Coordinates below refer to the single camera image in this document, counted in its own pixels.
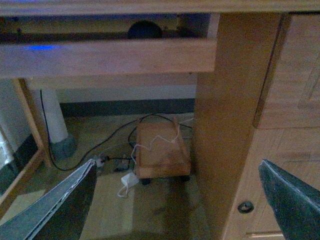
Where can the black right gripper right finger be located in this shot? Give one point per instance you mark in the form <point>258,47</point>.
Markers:
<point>295,204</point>

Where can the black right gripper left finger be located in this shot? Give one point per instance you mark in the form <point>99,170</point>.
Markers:
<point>58,215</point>

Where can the black computer mouse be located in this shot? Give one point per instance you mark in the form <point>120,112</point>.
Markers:
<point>144,29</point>

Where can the white pipe with grey base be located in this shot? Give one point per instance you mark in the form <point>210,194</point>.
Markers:
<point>62,143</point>

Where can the power strip on floor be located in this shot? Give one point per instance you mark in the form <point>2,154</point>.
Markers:
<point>107,164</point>

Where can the white power adapter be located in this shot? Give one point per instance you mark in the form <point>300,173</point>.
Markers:
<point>129,180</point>

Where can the wooden desk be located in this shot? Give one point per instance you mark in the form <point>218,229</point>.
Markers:
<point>230,99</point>

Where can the wooden wheeled stand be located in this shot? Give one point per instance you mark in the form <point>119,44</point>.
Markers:
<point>161,152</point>

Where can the wooden keyboard tray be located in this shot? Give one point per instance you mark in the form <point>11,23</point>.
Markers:
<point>88,45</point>

